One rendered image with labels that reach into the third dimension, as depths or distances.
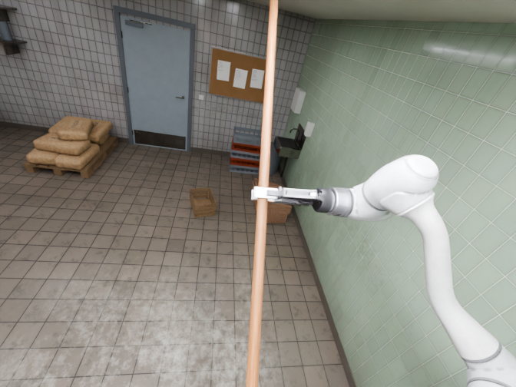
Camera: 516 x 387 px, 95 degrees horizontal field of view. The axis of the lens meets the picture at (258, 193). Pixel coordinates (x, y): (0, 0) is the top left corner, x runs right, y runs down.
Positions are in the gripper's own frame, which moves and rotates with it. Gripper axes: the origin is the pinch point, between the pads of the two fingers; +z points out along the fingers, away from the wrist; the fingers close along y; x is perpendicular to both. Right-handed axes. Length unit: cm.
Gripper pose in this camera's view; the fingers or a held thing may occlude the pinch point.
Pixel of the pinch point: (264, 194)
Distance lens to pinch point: 69.2
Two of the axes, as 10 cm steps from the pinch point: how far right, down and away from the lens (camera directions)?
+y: -2.0, 2.2, 9.6
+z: -9.8, -1.0, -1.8
